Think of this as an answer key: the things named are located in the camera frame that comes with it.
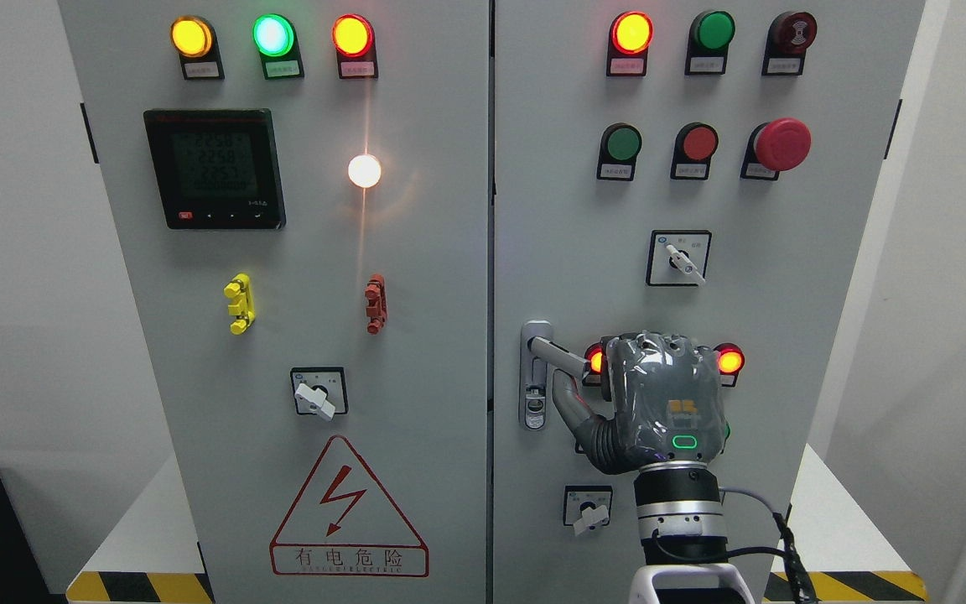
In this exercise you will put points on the silver door handle lever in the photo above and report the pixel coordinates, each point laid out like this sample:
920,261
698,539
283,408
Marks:
539,353

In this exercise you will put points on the silver black robot forearm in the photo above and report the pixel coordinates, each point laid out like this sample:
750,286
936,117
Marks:
684,537

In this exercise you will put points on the grey left cabinet door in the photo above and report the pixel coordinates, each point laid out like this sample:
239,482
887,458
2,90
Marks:
417,391

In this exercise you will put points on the grey cabinet door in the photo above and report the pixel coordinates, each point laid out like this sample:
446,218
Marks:
681,191
417,391

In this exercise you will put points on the grey right cabinet door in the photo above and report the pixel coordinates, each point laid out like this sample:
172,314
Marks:
681,191

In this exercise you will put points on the red terminal connector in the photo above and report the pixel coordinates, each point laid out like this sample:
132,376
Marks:
376,303

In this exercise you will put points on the red lit lamp middle left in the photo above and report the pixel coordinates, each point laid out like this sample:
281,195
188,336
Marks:
595,354

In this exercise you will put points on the red lit lamp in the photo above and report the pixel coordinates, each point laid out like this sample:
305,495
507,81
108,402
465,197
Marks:
629,38
595,354
731,360

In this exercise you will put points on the white lit indicator lamp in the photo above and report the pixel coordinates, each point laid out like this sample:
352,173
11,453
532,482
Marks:
364,171

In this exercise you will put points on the green push button upper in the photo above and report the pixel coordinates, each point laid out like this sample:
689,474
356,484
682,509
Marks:
620,145

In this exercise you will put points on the yellow terminal connector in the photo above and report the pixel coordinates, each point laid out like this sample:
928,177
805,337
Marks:
241,305

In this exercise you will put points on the red lit lamp middle right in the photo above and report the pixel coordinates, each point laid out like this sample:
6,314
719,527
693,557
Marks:
731,360

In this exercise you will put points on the red electric hazard sticker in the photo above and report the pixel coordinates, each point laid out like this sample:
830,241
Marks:
344,522

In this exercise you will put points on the red push button upper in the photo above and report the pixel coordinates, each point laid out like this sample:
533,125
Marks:
694,147

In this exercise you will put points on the red ringed yellow lamp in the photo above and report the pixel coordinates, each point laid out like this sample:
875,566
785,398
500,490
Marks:
355,47

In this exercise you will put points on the black digital power meter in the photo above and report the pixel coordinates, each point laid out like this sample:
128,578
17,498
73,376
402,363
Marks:
216,169

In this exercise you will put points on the red lit lamp top right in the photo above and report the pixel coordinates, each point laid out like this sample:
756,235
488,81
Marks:
629,38

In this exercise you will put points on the red emergency stop button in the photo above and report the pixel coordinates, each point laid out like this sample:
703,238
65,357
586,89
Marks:
775,147

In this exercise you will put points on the green lit indicator lamp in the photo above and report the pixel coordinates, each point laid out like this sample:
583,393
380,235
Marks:
278,47

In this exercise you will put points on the green lamp top right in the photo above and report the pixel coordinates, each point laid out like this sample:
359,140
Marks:
709,39

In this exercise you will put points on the yellow indicator lamp top left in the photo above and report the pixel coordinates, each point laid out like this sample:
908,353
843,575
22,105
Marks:
196,43

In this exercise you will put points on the dark red buzzer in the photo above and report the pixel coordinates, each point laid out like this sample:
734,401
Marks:
787,43

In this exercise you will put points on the white platform with hazard stripes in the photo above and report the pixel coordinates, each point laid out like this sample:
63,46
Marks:
153,556

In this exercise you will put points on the left white rotary switch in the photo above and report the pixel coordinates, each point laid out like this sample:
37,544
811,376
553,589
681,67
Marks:
319,391

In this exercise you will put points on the white rotary switch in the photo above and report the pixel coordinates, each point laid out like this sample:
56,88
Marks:
319,391
586,507

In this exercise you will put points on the upper right rotary switch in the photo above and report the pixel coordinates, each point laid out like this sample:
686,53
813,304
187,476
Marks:
678,258

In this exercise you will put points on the lower white rotary switch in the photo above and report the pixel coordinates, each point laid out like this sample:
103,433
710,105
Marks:
586,507

